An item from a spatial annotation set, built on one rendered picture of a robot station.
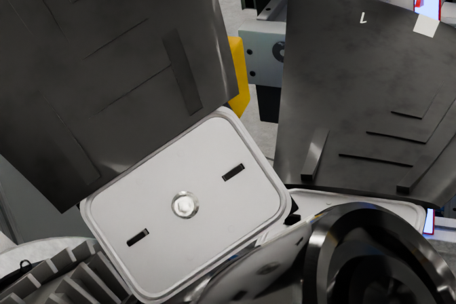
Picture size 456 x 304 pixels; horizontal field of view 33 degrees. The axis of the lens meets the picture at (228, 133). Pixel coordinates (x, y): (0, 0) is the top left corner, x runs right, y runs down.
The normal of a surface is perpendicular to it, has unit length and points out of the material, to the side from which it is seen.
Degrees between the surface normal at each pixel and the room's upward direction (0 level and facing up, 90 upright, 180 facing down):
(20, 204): 90
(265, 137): 0
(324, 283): 64
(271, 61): 90
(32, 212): 90
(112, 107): 53
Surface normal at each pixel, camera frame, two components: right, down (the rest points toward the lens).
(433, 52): 0.15, -0.77
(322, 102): -0.09, -0.76
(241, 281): -0.74, -0.59
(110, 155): 0.00, 0.01
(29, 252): 0.63, -0.44
